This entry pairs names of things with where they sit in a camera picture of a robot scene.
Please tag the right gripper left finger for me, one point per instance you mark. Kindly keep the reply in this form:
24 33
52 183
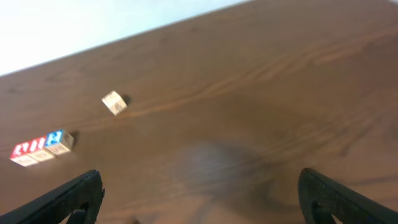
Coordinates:
79 200

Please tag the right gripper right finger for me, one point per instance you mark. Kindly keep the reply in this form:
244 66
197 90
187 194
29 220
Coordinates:
323 200

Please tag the blue number 2 block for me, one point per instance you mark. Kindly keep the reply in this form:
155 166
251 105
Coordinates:
59 142

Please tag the red letter I block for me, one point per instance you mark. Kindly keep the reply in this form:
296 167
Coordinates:
38 151

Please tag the red letter A block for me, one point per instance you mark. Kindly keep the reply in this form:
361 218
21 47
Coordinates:
20 155

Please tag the white block with green drawing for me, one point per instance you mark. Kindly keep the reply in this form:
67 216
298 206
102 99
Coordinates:
114 102

